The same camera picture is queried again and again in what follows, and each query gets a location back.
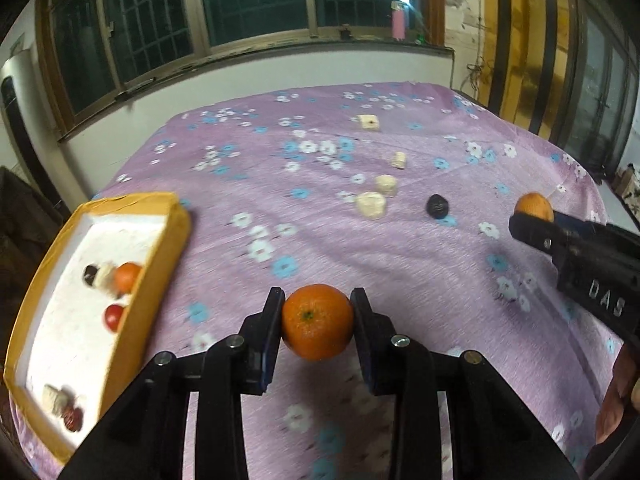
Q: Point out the red tomato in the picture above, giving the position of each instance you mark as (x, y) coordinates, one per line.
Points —
(114, 317)

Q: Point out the large ribbed beige block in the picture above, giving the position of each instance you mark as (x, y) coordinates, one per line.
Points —
(54, 399)

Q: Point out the red date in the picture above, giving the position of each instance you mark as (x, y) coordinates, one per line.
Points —
(74, 417)

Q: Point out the dark purple plum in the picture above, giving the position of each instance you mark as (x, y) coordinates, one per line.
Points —
(90, 275)
(437, 206)

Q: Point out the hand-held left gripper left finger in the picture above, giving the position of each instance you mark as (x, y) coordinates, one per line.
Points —
(272, 340)

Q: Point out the round beige slice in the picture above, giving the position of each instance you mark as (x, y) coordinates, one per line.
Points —
(371, 205)
(386, 185)

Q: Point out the purple floral tablecloth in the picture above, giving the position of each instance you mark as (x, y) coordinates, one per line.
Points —
(400, 260)

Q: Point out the yellow cardboard box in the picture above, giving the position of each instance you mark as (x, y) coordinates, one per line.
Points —
(75, 330)

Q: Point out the glass doors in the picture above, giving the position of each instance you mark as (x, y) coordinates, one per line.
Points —
(597, 85)

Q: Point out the pink bottle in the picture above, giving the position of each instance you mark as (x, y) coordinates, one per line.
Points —
(398, 24)

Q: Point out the dark hanging clothing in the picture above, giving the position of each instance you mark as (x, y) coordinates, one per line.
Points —
(22, 210)

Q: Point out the gold striped panel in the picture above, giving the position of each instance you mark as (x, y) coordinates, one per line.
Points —
(520, 50)

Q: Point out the beige wedge chunk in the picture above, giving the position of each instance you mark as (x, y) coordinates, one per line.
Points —
(106, 276)

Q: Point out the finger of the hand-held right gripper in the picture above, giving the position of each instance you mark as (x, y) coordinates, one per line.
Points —
(532, 230)
(575, 221)

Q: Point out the barred window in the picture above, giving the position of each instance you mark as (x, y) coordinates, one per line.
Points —
(225, 5)

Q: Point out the small black object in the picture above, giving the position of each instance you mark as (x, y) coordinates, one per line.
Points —
(344, 33)

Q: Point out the beige block with hole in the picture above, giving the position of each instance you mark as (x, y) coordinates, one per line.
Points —
(369, 122)

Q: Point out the black stick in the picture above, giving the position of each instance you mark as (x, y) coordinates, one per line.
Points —
(137, 87)

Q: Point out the small orange mandarin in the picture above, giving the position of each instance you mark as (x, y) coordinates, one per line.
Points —
(535, 206)

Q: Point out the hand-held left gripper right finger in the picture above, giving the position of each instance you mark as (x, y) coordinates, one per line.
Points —
(365, 345)

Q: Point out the person's right hand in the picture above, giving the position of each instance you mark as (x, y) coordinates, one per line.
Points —
(620, 395)

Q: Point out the white standing air conditioner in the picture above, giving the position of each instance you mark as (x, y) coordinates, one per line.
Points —
(15, 125)

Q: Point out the small beige piece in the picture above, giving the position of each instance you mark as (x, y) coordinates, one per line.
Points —
(398, 161)

